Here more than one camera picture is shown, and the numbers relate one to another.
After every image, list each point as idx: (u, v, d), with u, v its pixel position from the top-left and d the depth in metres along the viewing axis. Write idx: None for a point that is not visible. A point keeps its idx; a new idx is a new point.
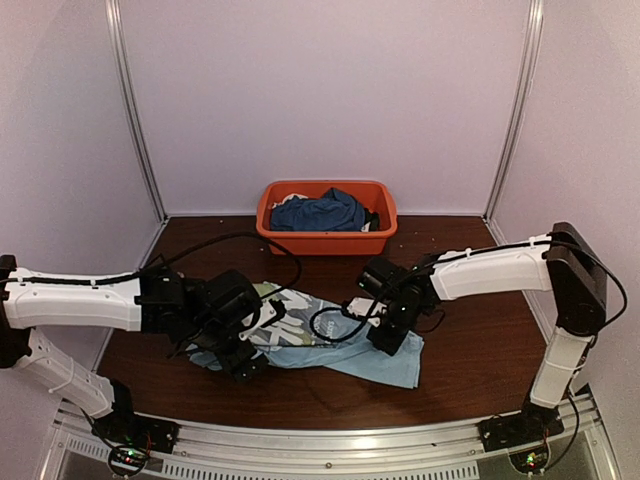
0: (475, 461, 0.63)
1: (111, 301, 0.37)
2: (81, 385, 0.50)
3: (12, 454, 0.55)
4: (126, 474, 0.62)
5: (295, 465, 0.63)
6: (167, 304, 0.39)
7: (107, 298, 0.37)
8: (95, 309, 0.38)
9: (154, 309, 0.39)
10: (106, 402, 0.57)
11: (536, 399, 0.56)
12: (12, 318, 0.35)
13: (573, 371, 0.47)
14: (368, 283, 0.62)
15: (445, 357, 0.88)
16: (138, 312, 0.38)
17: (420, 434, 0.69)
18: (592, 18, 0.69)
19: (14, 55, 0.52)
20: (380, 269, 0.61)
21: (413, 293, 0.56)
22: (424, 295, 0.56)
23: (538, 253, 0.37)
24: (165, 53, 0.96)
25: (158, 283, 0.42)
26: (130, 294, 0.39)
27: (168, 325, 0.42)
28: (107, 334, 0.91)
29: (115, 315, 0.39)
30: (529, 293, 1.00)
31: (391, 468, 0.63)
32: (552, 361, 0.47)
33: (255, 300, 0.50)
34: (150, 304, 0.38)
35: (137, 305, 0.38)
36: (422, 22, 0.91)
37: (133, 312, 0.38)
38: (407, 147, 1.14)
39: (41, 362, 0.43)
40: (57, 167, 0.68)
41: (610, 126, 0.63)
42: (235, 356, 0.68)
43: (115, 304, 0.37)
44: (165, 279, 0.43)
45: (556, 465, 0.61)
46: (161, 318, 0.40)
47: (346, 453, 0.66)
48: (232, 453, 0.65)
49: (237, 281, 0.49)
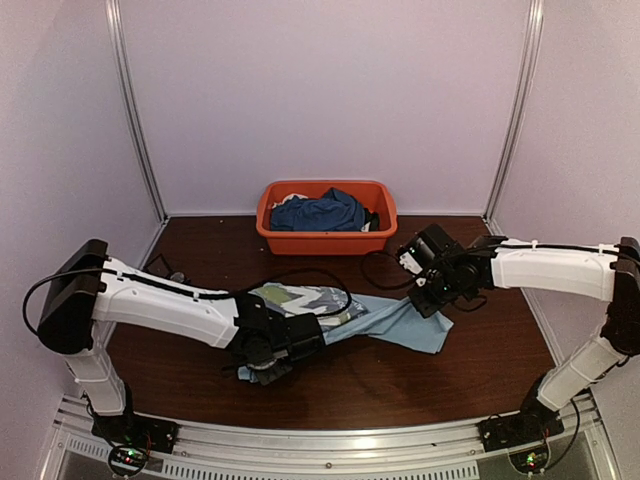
0: (475, 461, 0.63)
1: (212, 317, 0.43)
2: (109, 386, 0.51)
3: (13, 453, 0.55)
4: (126, 473, 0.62)
5: (294, 465, 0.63)
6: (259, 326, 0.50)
7: (209, 313, 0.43)
8: (189, 319, 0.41)
9: (244, 331, 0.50)
10: (120, 405, 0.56)
11: (542, 397, 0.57)
12: (100, 310, 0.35)
13: (590, 380, 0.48)
14: (419, 250, 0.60)
15: (446, 357, 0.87)
16: (234, 332, 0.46)
17: (420, 435, 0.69)
18: (593, 18, 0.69)
19: (14, 55, 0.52)
20: (435, 239, 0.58)
21: (466, 273, 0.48)
22: (478, 278, 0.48)
23: (606, 260, 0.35)
24: (165, 52, 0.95)
25: (252, 308, 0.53)
26: (228, 316, 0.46)
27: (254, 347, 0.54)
28: (107, 335, 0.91)
29: (204, 329, 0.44)
30: (530, 293, 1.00)
31: (390, 469, 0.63)
32: (574, 366, 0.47)
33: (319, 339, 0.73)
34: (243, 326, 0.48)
35: (234, 327, 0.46)
36: (422, 22, 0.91)
37: (228, 331, 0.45)
38: (407, 147, 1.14)
39: (92, 356, 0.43)
40: (57, 166, 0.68)
41: (611, 125, 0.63)
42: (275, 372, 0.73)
43: (215, 320, 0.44)
44: (256, 305, 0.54)
45: (556, 465, 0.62)
46: (250, 339, 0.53)
47: (346, 453, 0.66)
48: (232, 453, 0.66)
49: (313, 327, 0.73)
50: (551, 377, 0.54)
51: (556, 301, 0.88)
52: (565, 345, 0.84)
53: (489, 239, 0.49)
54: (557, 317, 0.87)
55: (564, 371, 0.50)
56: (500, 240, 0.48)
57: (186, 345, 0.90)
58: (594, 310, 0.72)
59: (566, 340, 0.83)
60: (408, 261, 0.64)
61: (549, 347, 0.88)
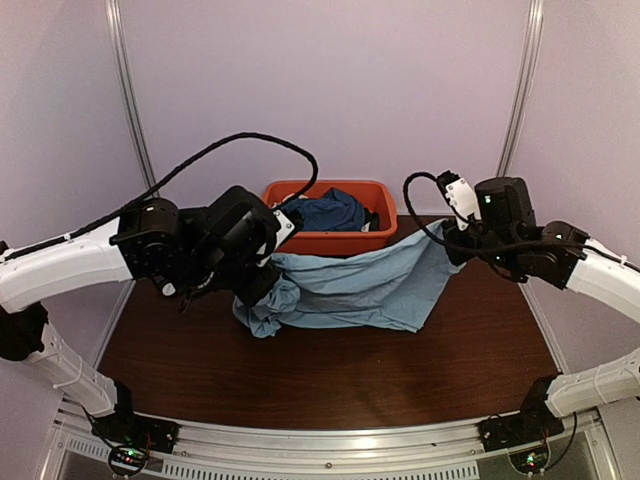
0: (475, 461, 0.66)
1: (86, 252, 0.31)
2: (86, 385, 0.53)
3: (13, 453, 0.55)
4: (126, 474, 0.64)
5: (294, 465, 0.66)
6: (151, 235, 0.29)
7: (82, 249, 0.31)
8: (74, 264, 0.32)
9: (133, 246, 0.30)
10: (108, 402, 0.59)
11: (551, 403, 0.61)
12: (9, 300, 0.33)
13: (604, 400, 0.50)
14: (492, 207, 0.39)
15: (447, 356, 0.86)
16: (118, 253, 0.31)
17: (420, 434, 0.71)
18: (593, 18, 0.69)
19: (15, 56, 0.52)
20: (523, 206, 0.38)
21: (542, 262, 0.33)
22: (550, 274, 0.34)
23: None
24: (164, 51, 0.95)
25: (141, 215, 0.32)
26: (104, 237, 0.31)
27: (163, 266, 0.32)
28: (107, 334, 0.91)
29: (98, 268, 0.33)
30: (530, 293, 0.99)
31: (390, 469, 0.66)
32: (599, 386, 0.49)
33: (267, 223, 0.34)
34: (125, 241, 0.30)
35: (112, 247, 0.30)
36: (422, 23, 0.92)
37: (113, 255, 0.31)
38: (408, 147, 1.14)
39: (52, 358, 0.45)
40: (58, 165, 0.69)
41: (611, 124, 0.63)
42: (252, 288, 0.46)
43: (91, 254, 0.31)
44: (148, 210, 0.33)
45: (556, 465, 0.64)
46: (146, 256, 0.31)
47: (346, 453, 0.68)
48: (240, 452, 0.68)
49: (238, 198, 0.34)
50: (566, 386, 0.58)
51: (557, 301, 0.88)
52: (565, 344, 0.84)
53: (574, 231, 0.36)
54: (558, 316, 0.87)
55: (585, 387, 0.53)
56: (584, 236, 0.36)
57: (185, 345, 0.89)
58: (596, 308, 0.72)
59: (567, 340, 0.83)
60: (456, 197, 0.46)
61: (550, 347, 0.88)
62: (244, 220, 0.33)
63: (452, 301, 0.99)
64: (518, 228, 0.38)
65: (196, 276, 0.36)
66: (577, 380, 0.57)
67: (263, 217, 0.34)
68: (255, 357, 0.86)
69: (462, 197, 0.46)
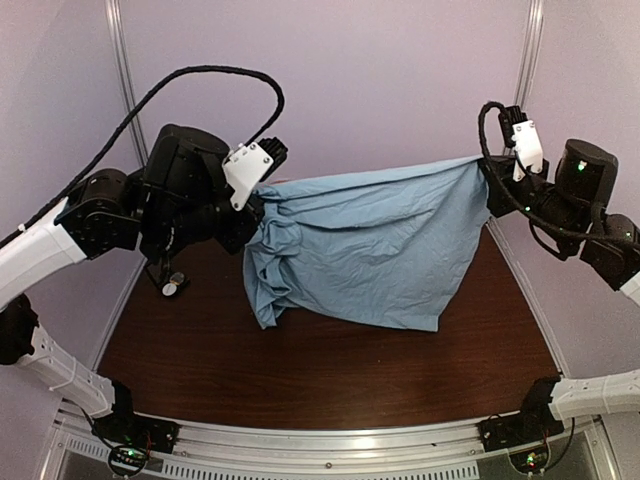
0: (475, 461, 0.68)
1: (34, 238, 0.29)
2: (81, 385, 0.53)
3: (13, 452, 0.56)
4: (126, 473, 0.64)
5: (294, 465, 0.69)
6: (88, 205, 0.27)
7: (30, 236, 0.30)
8: (28, 255, 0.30)
9: (75, 223, 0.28)
10: (105, 402, 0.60)
11: (554, 408, 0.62)
12: None
13: (607, 407, 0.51)
14: (580, 176, 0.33)
15: (448, 356, 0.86)
16: (66, 232, 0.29)
17: (420, 434, 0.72)
18: (593, 18, 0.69)
19: (16, 57, 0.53)
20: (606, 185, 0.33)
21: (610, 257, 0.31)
22: (609, 269, 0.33)
23: None
24: (163, 50, 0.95)
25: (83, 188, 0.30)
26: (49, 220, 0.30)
27: (108, 236, 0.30)
28: (106, 334, 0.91)
29: (54, 254, 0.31)
30: (531, 292, 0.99)
31: (390, 469, 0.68)
32: (606, 395, 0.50)
33: (204, 153, 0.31)
34: (66, 218, 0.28)
35: (58, 227, 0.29)
36: (421, 24, 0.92)
37: (62, 235, 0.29)
38: (410, 147, 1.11)
39: (44, 360, 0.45)
40: (59, 165, 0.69)
41: (611, 123, 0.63)
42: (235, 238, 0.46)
43: (39, 238, 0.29)
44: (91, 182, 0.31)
45: (556, 465, 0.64)
46: (92, 233, 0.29)
47: (346, 453, 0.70)
48: (244, 453, 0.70)
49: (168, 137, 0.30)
50: (572, 392, 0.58)
51: (557, 301, 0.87)
52: (565, 343, 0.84)
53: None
54: (558, 316, 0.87)
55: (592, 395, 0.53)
56: None
57: (184, 345, 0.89)
58: (595, 310, 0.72)
59: (567, 339, 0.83)
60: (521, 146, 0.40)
61: (550, 347, 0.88)
62: (177, 157, 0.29)
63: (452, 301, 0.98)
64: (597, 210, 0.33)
65: (159, 236, 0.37)
66: (584, 386, 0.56)
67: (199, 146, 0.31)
68: (254, 358, 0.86)
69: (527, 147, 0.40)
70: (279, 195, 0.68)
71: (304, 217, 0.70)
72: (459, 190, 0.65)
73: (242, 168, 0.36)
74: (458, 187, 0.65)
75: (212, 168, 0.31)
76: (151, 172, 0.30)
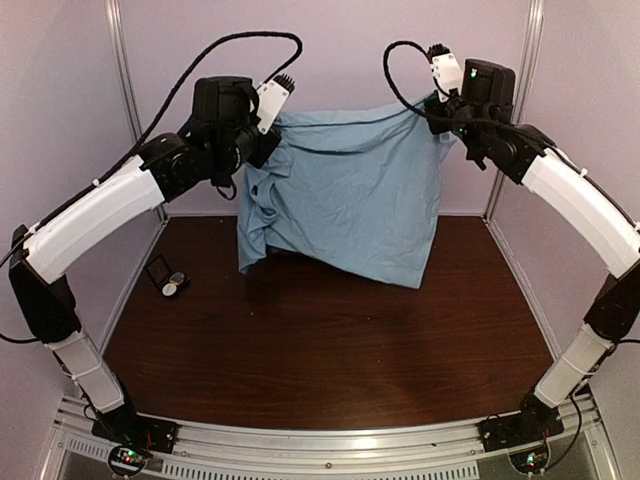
0: (475, 461, 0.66)
1: (118, 186, 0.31)
2: (105, 374, 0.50)
3: (11, 452, 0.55)
4: (126, 473, 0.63)
5: (294, 465, 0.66)
6: (173, 148, 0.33)
7: (112, 186, 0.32)
8: (107, 207, 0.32)
9: (164, 166, 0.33)
10: (119, 393, 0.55)
11: (538, 392, 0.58)
12: (47, 270, 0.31)
13: (583, 374, 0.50)
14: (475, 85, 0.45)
15: (449, 357, 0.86)
16: (151, 176, 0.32)
17: (420, 435, 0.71)
18: (592, 17, 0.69)
19: (16, 57, 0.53)
20: (502, 94, 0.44)
21: (502, 148, 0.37)
22: (506, 166, 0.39)
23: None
24: (163, 49, 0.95)
25: (155, 145, 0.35)
26: (132, 169, 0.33)
27: (190, 177, 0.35)
28: (107, 334, 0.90)
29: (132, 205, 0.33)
30: (531, 293, 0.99)
31: (391, 469, 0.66)
32: (567, 358, 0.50)
33: (241, 84, 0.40)
34: (157, 161, 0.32)
35: (146, 172, 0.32)
36: (421, 24, 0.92)
37: (146, 180, 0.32)
38: None
39: (83, 342, 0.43)
40: (60, 164, 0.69)
41: (611, 122, 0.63)
42: (259, 152, 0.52)
43: (127, 184, 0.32)
44: (162, 139, 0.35)
45: (556, 465, 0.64)
46: (178, 176, 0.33)
47: (346, 453, 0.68)
48: (238, 452, 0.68)
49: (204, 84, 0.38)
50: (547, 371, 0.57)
51: (557, 301, 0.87)
52: (566, 344, 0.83)
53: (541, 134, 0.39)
54: (559, 317, 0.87)
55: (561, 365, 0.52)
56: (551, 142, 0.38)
57: (184, 346, 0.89)
58: None
59: (567, 340, 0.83)
60: (440, 69, 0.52)
61: (551, 348, 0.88)
62: (221, 93, 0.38)
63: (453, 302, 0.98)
64: (489, 109, 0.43)
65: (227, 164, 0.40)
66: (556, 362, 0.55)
67: (235, 81, 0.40)
68: (255, 358, 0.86)
69: (445, 69, 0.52)
70: (281, 122, 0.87)
71: (296, 141, 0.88)
72: (416, 132, 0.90)
73: (264, 99, 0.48)
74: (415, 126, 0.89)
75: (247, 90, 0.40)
76: (206, 112, 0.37)
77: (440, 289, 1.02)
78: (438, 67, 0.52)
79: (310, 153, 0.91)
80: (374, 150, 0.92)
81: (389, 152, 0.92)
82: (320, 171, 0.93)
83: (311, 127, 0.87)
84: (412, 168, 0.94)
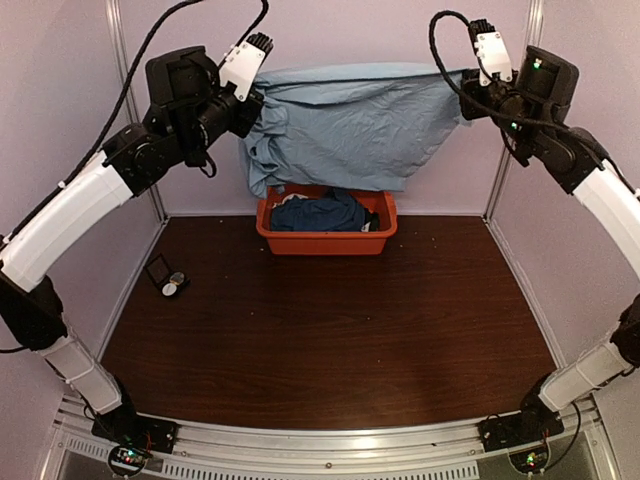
0: (475, 461, 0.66)
1: (82, 186, 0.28)
2: (99, 376, 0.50)
3: (10, 453, 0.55)
4: (126, 473, 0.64)
5: (295, 462, 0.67)
6: (136, 138, 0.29)
7: (76, 186, 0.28)
8: (73, 208, 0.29)
9: (126, 159, 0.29)
10: (116, 394, 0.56)
11: (544, 396, 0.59)
12: (23, 279, 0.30)
13: (593, 385, 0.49)
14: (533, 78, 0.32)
15: (449, 357, 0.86)
16: (115, 172, 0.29)
17: (420, 434, 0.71)
18: (593, 17, 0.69)
19: (15, 56, 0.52)
20: (571, 87, 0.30)
21: (557, 157, 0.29)
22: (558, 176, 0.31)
23: None
24: (163, 49, 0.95)
25: (118, 138, 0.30)
26: (96, 165, 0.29)
27: (158, 169, 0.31)
28: (106, 334, 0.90)
29: (102, 204, 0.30)
30: (532, 293, 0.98)
31: (391, 469, 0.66)
32: (581, 367, 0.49)
33: (192, 54, 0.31)
34: (118, 156, 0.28)
35: (109, 168, 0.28)
36: (421, 24, 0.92)
37: (111, 176, 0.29)
38: None
39: (71, 346, 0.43)
40: (59, 166, 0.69)
41: (610, 123, 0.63)
42: (243, 122, 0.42)
43: (92, 184, 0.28)
44: (125, 131, 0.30)
45: (555, 465, 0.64)
46: (144, 168, 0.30)
47: (346, 453, 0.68)
48: (239, 453, 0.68)
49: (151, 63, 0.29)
50: (555, 378, 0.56)
51: (557, 301, 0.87)
52: (565, 344, 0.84)
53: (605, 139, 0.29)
54: (559, 317, 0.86)
55: (571, 374, 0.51)
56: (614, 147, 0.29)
57: (184, 346, 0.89)
58: (597, 315, 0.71)
59: (567, 340, 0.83)
60: (484, 52, 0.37)
61: (551, 348, 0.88)
62: (175, 68, 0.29)
63: (453, 302, 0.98)
64: (549, 108, 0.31)
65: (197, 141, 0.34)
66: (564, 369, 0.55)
67: (182, 53, 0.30)
68: (255, 358, 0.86)
69: (492, 53, 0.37)
70: (268, 82, 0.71)
71: (290, 97, 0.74)
72: (436, 91, 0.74)
73: (239, 63, 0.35)
74: (433, 89, 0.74)
75: (199, 59, 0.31)
76: (158, 95, 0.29)
77: (440, 289, 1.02)
78: (481, 49, 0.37)
79: (309, 108, 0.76)
80: (392, 94, 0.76)
81: (403, 106, 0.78)
82: (320, 126, 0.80)
83: (308, 83, 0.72)
84: (423, 128, 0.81)
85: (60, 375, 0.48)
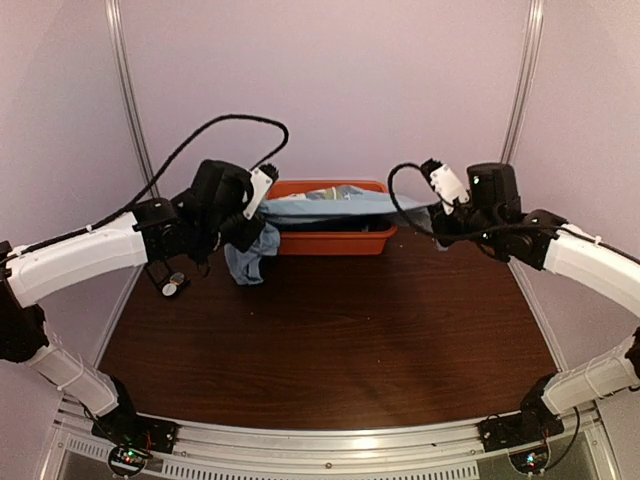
0: (475, 461, 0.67)
1: (112, 238, 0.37)
2: (87, 381, 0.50)
3: (11, 452, 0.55)
4: (126, 473, 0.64)
5: (294, 464, 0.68)
6: (165, 219, 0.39)
7: (107, 236, 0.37)
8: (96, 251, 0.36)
9: (153, 231, 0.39)
10: (112, 396, 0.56)
11: (546, 399, 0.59)
12: (21, 295, 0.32)
13: (598, 395, 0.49)
14: (480, 191, 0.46)
15: (449, 356, 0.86)
16: (140, 238, 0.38)
17: (421, 434, 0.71)
18: (593, 17, 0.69)
19: (17, 57, 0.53)
20: (507, 191, 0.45)
21: (519, 244, 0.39)
22: (527, 255, 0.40)
23: None
24: (163, 49, 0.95)
25: (150, 208, 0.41)
26: (126, 227, 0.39)
27: (174, 247, 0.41)
28: (106, 334, 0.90)
29: (118, 255, 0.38)
30: (531, 292, 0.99)
31: (390, 469, 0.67)
32: (588, 375, 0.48)
33: (241, 176, 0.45)
34: (149, 226, 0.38)
35: (138, 233, 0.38)
36: (421, 24, 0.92)
37: (135, 240, 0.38)
38: (410, 148, 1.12)
39: (57, 353, 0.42)
40: (60, 165, 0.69)
41: (610, 122, 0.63)
42: (245, 239, 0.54)
43: (121, 238, 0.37)
44: (157, 205, 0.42)
45: (556, 465, 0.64)
46: (164, 240, 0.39)
47: (346, 453, 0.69)
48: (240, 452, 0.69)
49: (209, 170, 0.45)
50: (560, 381, 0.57)
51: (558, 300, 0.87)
52: (566, 344, 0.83)
53: (552, 216, 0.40)
54: (559, 317, 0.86)
55: (577, 380, 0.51)
56: (562, 220, 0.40)
57: (184, 346, 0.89)
58: (595, 314, 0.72)
59: (567, 340, 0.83)
60: (441, 183, 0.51)
61: (551, 348, 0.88)
62: (222, 182, 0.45)
63: (453, 301, 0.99)
64: (499, 209, 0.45)
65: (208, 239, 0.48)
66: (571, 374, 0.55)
67: (225, 173, 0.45)
68: (255, 358, 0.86)
69: (446, 182, 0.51)
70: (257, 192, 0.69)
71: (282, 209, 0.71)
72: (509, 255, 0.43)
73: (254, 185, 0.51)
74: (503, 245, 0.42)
75: (245, 181, 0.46)
76: (203, 197, 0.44)
77: (440, 289, 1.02)
78: (438, 183, 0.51)
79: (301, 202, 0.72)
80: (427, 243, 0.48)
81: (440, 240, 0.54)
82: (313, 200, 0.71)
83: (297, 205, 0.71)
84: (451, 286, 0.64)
85: (53, 381, 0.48)
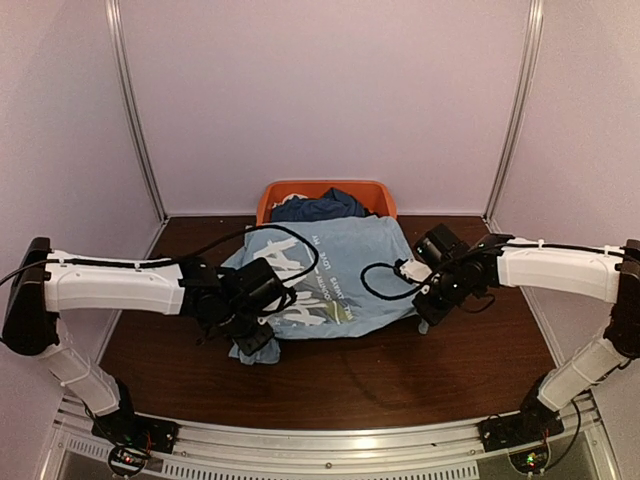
0: (475, 461, 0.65)
1: (154, 284, 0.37)
2: (93, 380, 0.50)
3: (11, 453, 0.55)
4: (126, 473, 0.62)
5: (295, 465, 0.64)
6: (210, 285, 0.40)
7: (151, 280, 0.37)
8: (134, 290, 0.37)
9: (195, 291, 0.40)
10: (113, 399, 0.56)
11: (543, 397, 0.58)
12: (51, 300, 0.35)
13: (591, 381, 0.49)
14: (427, 249, 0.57)
15: (448, 356, 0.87)
16: (181, 294, 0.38)
17: (420, 434, 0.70)
18: (593, 18, 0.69)
19: (15, 56, 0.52)
20: (444, 241, 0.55)
21: (473, 270, 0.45)
22: (484, 276, 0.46)
23: (610, 261, 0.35)
24: (163, 50, 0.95)
25: (198, 268, 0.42)
26: (172, 278, 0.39)
27: (206, 310, 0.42)
28: (107, 334, 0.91)
29: (152, 300, 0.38)
30: (529, 293, 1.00)
31: (391, 468, 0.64)
32: (577, 366, 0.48)
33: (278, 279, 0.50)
34: (193, 286, 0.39)
35: (180, 288, 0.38)
36: (421, 25, 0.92)
37: (176, 294, 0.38)
38: (409, 148, 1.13)
39: (65, 352, 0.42)
40: (60, 167, 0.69)
41: (610, 123, 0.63)
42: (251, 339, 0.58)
43: (159, 286, 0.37)
44: (202, 265, 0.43)
45: (556, 465, 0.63)
46: (201, 302, 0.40)
47: (347, 453, 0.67)
48: (233, 453, 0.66)
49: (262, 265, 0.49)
50: (551, 377, 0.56)
51: (556, 300, 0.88)
52: (564, 343, 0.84)
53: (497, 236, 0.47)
54: (557, 317, 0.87)
55: (566, 372, 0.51)
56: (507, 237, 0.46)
57: (185, 346, 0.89)
58: (593, 314, 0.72)
59: (566, 340, 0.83)
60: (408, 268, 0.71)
61: (550, 347, 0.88)
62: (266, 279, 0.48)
63: None
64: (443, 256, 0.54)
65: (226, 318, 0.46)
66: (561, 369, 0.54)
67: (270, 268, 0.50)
68: None
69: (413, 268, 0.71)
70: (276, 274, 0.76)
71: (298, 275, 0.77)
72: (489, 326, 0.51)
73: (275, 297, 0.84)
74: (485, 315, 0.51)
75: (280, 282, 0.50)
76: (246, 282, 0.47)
77: None
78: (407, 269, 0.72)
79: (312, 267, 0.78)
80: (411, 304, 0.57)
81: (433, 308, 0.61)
82: None
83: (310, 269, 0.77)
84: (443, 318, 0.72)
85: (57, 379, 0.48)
